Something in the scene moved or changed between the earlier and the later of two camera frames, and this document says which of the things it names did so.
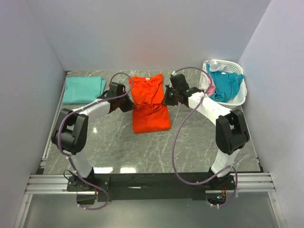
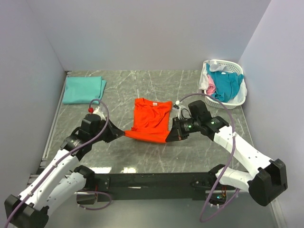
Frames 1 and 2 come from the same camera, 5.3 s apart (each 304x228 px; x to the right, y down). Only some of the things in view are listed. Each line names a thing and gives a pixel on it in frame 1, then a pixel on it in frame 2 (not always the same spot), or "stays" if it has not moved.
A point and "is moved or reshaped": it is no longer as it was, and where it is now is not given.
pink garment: [213, 88] stays
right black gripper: [169, 95] to [177, 129]
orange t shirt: [150, 114] is moved or reshaped
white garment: [204, 82] stays
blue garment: [226, 84] stays
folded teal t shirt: [83, 89] stays
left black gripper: [126, 103] to [108, 130]
